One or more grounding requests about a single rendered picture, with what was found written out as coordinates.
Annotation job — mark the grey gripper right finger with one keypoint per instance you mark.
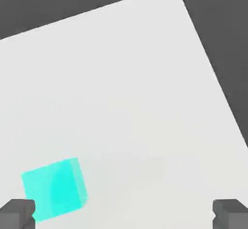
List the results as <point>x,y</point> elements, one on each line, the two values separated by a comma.
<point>230,213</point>

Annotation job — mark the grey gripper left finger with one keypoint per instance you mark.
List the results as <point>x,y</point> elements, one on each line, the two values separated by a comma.
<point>15,213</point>

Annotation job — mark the small cyan cube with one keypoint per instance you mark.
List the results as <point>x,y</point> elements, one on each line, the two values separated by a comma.
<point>54,188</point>

